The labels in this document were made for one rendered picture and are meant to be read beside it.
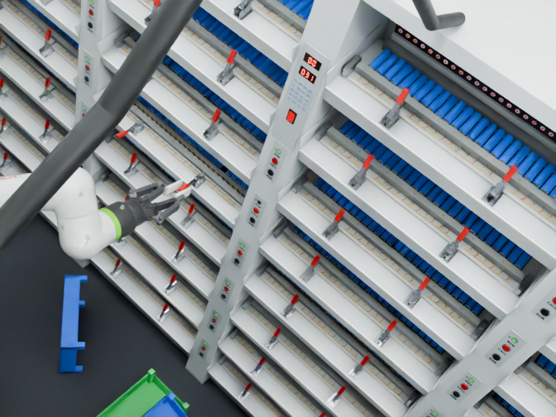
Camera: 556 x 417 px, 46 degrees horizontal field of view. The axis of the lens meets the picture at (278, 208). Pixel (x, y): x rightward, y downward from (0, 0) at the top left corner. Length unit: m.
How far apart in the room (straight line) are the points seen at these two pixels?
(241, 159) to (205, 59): 0.28
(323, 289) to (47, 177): 1.35
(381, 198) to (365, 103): 0.24
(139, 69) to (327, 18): 0.89
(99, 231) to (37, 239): 1.28
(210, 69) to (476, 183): 0.74
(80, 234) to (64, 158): 1.08
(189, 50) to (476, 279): 0.91
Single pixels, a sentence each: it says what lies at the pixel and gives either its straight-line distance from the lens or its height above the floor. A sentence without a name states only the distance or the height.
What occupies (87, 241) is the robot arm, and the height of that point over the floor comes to 1.02.
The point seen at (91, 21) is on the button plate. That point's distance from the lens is 2.00.
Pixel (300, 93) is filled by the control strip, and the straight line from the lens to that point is 1.51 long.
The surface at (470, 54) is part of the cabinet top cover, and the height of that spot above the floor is 1.75.
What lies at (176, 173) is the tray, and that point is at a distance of 1.98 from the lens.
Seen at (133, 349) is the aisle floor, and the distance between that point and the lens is 2.65.
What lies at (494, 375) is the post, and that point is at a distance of 1.65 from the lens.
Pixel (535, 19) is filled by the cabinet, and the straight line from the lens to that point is 1.49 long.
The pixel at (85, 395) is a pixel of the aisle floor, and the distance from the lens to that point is 2.56.
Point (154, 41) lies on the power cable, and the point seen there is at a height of 2.02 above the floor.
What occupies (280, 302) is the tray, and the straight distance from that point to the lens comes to 2.01.
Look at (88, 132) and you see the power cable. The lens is 0.55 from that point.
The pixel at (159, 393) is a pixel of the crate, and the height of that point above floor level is 0.00.
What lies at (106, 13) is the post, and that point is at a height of 1.24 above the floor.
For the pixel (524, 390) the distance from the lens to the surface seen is 1.69.
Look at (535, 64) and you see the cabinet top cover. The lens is 1.34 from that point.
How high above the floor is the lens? 2.34
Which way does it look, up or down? 47 degrees down
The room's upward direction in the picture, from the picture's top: 23 degrees clockwise
